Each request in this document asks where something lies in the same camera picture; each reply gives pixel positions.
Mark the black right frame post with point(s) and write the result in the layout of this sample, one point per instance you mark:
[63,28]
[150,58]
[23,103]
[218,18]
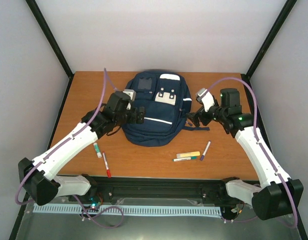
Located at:
[277,25]

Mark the light blue slotted cable duct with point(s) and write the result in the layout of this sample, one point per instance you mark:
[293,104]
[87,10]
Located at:
[153,211]

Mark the green tipped white marker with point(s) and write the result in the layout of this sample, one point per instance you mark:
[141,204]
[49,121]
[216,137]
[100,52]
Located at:
[184,159]

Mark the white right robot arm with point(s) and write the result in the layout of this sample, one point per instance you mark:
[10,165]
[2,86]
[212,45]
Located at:
[277,195]

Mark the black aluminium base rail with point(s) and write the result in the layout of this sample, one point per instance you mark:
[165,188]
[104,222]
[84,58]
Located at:
[153,187]

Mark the red tipped white marker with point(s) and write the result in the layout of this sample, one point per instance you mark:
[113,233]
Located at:
[106,165]

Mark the purple tipped white marker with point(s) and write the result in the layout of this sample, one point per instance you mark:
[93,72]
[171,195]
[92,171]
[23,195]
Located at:
[205,150]

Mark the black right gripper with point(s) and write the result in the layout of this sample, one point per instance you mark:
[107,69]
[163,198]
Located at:
[205,121]

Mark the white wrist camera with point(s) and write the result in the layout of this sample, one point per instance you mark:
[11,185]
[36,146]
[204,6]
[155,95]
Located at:
[132,94]
[205,98]

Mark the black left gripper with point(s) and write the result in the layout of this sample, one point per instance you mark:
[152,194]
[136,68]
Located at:
[134,119]

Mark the yellow highlighter pen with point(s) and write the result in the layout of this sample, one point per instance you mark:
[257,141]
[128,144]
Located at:
[188,154]

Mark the black frame post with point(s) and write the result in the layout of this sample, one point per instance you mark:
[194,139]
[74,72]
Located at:
[277,25]
[40,19]

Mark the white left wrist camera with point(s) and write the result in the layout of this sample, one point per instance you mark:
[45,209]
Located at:
[132,94]

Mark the white green glue stick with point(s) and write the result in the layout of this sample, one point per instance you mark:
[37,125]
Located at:
[97,150]

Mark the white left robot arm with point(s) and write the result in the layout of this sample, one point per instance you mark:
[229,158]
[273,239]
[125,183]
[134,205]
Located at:
[94,125]

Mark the black left frame post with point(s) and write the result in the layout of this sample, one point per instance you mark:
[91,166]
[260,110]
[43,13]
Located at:
[40,19]

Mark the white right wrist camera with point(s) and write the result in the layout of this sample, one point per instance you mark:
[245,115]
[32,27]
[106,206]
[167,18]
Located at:
[205,98]

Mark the navy blue student backpack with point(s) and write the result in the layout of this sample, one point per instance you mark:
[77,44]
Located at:
[166,98]

